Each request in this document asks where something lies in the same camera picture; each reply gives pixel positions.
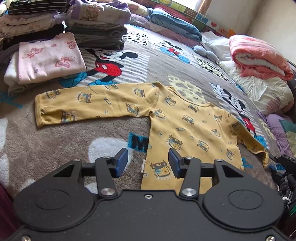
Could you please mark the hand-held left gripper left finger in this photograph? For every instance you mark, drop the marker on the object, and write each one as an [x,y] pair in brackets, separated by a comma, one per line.
[122,162]

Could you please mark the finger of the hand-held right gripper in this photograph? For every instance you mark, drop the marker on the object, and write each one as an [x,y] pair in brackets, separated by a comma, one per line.
[281,161]

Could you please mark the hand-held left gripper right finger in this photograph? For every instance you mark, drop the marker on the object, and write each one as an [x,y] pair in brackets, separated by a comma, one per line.
[174,163]

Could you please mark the yellow printed long-sleeve shirt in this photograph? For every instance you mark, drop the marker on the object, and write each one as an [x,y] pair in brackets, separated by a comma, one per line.
[185,129]

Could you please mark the stack of grey folded clothes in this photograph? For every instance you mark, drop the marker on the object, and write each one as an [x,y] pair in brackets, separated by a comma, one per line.
[99,34]

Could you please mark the small pile of folded clothes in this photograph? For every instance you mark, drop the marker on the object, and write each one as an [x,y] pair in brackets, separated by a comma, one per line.
[23,24]

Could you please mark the purple pillow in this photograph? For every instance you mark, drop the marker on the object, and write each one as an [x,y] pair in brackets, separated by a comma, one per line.
[275,129]

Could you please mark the cartoon mouse printed blanket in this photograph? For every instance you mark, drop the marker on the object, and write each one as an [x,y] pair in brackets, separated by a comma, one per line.
[69,139]

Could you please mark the pink folded quilt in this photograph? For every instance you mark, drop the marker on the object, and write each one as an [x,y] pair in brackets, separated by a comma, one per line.
[259,58]

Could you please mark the pink printed folded garment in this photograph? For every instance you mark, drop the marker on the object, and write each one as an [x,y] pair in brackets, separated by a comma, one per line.
[50,58]

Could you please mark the blue folded quilt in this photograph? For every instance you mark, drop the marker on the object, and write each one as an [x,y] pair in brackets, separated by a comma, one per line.
[175,25]

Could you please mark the purple floral folded garment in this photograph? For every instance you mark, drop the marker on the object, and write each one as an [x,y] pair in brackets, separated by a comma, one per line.
[97,11]

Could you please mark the orange cartoon printed pillow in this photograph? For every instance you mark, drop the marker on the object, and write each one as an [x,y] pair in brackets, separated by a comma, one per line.
[138,7]

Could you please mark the window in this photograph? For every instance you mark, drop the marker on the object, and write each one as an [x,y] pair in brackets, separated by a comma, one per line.
[189,4]

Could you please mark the black white striped folded garment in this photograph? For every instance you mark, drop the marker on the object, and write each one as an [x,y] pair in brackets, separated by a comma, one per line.
[34,5]

